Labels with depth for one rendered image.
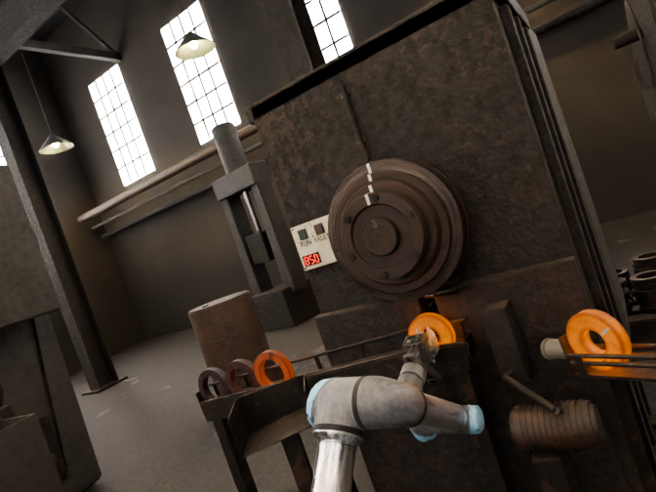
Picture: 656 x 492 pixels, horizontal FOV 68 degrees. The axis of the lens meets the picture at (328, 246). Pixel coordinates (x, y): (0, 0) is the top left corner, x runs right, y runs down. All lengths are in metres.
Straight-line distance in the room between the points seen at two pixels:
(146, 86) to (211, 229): 3.34
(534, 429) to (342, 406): 0.61
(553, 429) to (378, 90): 1.17
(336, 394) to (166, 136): 10.21
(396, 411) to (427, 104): 1.00
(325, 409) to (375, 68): 1.14
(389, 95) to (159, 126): 9.72
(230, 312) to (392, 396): 3.27
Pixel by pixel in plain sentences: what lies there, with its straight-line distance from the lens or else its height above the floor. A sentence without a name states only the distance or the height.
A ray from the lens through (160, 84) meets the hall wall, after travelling 11.20.
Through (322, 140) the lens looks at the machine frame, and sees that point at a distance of 1.85.
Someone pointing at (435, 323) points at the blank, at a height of 0.78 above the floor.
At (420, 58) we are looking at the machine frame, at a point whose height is 1.62.
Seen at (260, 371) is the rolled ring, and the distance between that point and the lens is 2.11.
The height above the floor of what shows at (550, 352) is 0.67.
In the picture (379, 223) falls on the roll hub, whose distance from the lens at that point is 1.51.
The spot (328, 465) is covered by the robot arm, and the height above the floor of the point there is 0.72.
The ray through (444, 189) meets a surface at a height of 1.19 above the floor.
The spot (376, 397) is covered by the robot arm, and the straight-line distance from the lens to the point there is 1.09.
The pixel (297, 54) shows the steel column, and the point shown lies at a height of 2.77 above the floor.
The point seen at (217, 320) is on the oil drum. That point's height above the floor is 0.75.
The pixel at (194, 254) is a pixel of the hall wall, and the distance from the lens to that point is 11.03.
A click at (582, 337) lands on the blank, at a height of 0.72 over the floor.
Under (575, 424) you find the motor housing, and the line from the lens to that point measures 1.50.
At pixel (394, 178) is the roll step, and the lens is 1.55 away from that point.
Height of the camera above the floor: 1.20
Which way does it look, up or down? 2 degrees down
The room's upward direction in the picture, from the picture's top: 19 degrees counter-clockwise
